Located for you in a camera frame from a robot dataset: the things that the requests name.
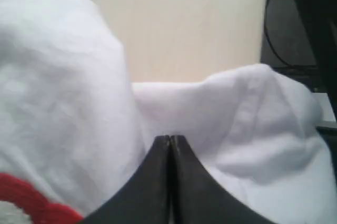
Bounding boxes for white t-shirt red lettering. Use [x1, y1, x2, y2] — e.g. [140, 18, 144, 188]
[1, 0, 336, 223]

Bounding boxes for black cable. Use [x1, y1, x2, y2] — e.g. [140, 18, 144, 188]
[264, 0, 321, 71]

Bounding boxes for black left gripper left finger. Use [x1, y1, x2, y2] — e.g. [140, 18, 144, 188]
[81, 136, 170, 224]

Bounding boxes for black stand frame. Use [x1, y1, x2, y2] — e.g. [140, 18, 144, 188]
[286, 0, 337, 140]

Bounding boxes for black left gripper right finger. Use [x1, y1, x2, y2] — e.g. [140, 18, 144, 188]
[170, 135, 269, 223]

